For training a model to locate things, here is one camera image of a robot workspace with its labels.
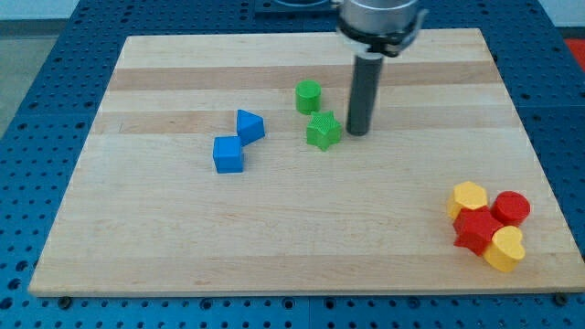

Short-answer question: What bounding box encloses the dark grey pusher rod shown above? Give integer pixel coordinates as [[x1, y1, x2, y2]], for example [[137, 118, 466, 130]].
[[346, 57, 383, 136]]

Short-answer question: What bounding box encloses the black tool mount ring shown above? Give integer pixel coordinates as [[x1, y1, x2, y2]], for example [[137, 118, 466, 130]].
[[336, 9, 429, 58]]

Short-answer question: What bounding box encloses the green star block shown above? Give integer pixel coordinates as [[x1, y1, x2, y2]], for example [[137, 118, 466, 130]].
[[306, 111, 342, 152]]

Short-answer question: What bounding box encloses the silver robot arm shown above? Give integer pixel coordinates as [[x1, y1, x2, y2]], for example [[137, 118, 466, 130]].
[[336, 0, 428, 136]]

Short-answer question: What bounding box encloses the blue cube block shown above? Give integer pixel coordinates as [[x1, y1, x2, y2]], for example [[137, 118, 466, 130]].
[[212, 135, 243, 174]]

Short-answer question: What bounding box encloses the red star block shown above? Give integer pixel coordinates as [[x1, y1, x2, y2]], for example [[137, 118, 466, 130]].
[[453, 207, 503, 257]]

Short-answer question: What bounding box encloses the green cylinder block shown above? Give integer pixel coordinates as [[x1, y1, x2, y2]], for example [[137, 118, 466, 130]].
[[295, 80, 322, 115]]

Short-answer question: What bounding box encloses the blue triangle block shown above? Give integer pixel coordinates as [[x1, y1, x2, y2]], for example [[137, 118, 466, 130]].
[[236, 110, 265, 146]]

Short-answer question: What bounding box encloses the yellow hexagon block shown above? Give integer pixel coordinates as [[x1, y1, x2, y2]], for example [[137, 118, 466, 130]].
[[446, 181, 488, 220]]

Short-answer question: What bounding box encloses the wooden board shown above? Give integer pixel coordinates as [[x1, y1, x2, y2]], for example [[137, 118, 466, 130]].
[[28, 28, 584, 297]]

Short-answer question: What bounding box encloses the red cylinder block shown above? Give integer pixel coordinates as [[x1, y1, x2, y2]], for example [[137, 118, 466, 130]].
[[490, 191, 531, 227]]

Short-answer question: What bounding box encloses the yellow heart block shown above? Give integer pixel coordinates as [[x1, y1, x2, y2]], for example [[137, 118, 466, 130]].
[[483, 226, 526, 272]]

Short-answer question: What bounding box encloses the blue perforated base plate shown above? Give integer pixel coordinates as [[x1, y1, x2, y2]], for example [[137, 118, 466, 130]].
[[1, 1, 584, 328]]

